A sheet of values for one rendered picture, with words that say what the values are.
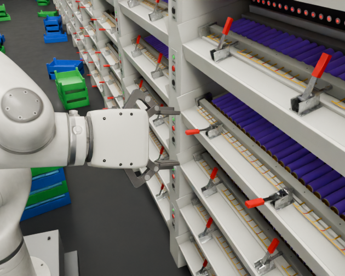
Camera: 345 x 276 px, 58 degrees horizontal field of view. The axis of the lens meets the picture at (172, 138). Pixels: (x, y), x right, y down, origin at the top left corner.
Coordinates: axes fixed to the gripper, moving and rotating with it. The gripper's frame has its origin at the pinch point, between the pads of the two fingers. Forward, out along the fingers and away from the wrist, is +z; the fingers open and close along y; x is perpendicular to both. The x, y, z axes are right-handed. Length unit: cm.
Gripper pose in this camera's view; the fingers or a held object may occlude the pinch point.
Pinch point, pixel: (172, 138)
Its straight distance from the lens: 56.7
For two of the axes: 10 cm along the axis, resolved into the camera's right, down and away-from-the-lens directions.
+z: 9.1, -0.1, 4.2
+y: -0.1, 10.0, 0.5
